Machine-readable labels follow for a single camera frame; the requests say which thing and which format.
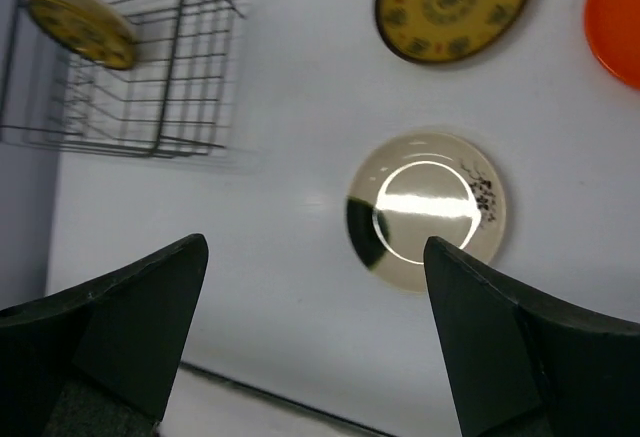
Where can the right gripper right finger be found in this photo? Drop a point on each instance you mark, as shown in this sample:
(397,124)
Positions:
(521,362)

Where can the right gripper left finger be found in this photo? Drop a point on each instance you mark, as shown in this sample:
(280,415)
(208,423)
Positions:
(100,358)

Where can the pink floral plate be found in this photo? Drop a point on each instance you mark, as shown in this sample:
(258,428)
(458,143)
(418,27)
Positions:
(416,186)

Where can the yellow patterned plate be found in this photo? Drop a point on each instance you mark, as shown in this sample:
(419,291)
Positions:
(433,32)

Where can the orange plate front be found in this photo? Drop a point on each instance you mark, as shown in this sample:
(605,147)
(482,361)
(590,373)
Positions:
(612,32)

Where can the yellow plate brown rim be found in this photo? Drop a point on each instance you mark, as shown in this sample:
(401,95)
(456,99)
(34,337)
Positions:
(91,29)

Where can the metal wire dish rack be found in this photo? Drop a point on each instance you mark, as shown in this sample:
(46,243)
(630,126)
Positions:
(176,101)

